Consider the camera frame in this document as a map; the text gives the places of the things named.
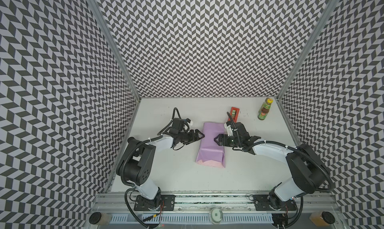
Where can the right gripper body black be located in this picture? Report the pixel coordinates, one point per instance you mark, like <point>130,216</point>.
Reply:
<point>224,139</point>

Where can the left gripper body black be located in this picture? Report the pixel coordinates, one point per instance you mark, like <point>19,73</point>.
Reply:
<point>185,137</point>

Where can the pink wrapping paper sheet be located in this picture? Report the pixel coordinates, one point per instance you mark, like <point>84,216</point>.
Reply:
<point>210,153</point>

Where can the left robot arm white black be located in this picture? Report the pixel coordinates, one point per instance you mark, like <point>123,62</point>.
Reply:
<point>135,166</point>

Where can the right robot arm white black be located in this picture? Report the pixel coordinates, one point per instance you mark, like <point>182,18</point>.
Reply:
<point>308,172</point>

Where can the red tape dispenser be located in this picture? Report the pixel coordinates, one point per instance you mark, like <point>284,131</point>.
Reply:
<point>234,113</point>

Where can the green sauce bottle yellow cap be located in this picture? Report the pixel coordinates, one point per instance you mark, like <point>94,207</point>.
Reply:
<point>265,108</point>

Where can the round white button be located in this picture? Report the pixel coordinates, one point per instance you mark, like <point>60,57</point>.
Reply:
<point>216,216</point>

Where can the right corner jar black lid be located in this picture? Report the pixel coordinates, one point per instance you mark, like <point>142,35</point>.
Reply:
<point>322,219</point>

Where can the corner jar black lid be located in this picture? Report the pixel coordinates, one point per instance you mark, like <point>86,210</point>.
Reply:
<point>100,219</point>
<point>322,219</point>

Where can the left corner jar black lid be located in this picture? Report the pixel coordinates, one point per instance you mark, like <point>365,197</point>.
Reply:
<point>100,219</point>

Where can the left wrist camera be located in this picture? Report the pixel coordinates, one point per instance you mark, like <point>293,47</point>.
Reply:
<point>188,122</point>

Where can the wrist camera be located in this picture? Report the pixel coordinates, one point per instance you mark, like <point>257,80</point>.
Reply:
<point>188,122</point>
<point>229,130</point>

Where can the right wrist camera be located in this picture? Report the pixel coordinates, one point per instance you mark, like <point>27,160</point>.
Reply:
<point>229,130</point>

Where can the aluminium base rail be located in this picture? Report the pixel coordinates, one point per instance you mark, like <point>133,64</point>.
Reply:
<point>228,202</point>

